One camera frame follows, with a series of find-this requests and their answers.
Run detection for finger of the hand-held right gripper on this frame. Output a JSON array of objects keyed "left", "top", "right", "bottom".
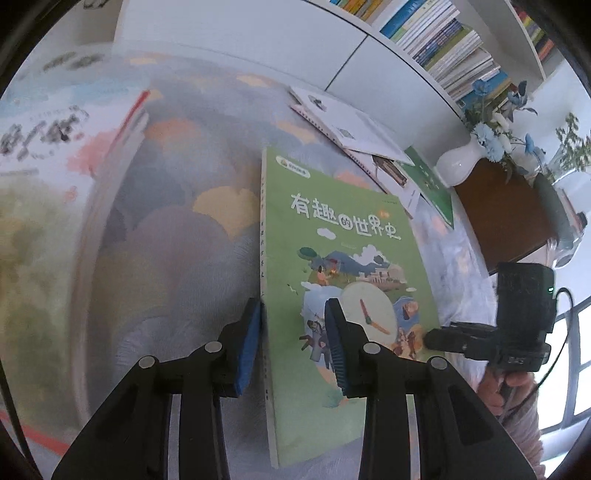
[{"left": 423, "top": 324, "right": 491, "bottom": 358}]

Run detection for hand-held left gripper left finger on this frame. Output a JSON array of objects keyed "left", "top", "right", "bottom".
[{"left": 51, "top": 296, "right": 264, "bottom": 480}]

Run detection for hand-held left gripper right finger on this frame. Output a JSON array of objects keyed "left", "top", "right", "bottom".
[{"left": 324, "top": 298, "right": 539, "bottom": 480}]

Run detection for light green illustrated book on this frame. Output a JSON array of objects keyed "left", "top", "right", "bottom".
[{"left": 260, "top": 147, "right": 445, "bottom": 470}]

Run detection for dark green book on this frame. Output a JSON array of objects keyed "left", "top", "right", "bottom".
[{"left": 399, "top": 146, "right": 456, "bottom": 230}]

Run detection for white illustrated book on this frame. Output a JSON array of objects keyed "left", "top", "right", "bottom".
[{"left": 288, "top": 84, "right": 416, "bottom": 167}]

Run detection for person's right forearm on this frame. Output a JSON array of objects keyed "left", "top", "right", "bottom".
[{"left": 501, "top": 392, "right": 557, "bottom": 469}]

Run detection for row of colourful shelved books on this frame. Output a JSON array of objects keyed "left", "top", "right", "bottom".
[{"left": 330, "top": 0, "right": 514, "bottom": 101}]

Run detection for row of small shelved books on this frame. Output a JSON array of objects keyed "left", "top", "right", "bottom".
[{"left": 510, "top": 0, "right": 556, "bottom": 63}]

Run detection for person's right hand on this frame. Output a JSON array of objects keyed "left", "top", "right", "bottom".
[{"left": 475, "top": 368, "right": 539, "bottom": 420}]

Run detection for brown wooden cabinet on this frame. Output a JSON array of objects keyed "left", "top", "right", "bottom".
[{"left": 450, "top": 159, "right": 561, "bottom": 278}]

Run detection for window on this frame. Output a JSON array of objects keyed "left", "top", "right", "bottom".
[{"left": 536, "top": 277, "right": 591, "bottom": 462}]

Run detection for dark green oval object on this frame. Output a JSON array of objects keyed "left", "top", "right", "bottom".
[{"left": 531, "top": 174, "right": 577, "bottom": 247}]

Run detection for white vase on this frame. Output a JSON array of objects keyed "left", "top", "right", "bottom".
[{"left": 435, "top": 138, "right": 482, "bottom": 188}]

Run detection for glass vase with green stems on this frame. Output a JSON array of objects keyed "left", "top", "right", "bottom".
[{"left": 547, "top": 112, "right": 591, "bottom": 195}]

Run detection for blue white artificial flowers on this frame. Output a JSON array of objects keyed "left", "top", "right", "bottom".
[{"left": 462, "top": 78, "right": 548, "bottom": 174}]

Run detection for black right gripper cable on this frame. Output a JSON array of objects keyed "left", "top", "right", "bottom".
[{"left": 501, "top": 287, "right": 575, "bottom": 416}]

